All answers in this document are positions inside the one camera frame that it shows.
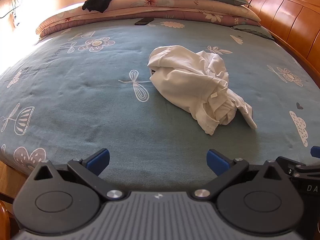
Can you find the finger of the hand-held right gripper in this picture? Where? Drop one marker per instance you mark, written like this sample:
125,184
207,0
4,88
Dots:
315,152
287,163

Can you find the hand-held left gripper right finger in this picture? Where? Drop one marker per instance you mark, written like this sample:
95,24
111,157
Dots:
217,162

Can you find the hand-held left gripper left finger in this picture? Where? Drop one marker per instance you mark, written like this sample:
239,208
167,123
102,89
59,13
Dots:
98,161

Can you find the white printed long-sleeve shirt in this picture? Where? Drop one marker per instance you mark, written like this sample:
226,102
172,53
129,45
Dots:
185,80

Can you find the wooden chair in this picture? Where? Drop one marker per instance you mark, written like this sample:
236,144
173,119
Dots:
3,220

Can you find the flat grey-blue pillow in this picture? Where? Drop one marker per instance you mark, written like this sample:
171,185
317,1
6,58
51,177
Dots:
255,31

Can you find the wooden headboard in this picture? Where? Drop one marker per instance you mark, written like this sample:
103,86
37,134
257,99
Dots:
287,17

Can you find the black smartphone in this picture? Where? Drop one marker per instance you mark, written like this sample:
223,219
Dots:
144,21

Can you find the pink floral folded quilt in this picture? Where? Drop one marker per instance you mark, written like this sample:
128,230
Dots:
140,2

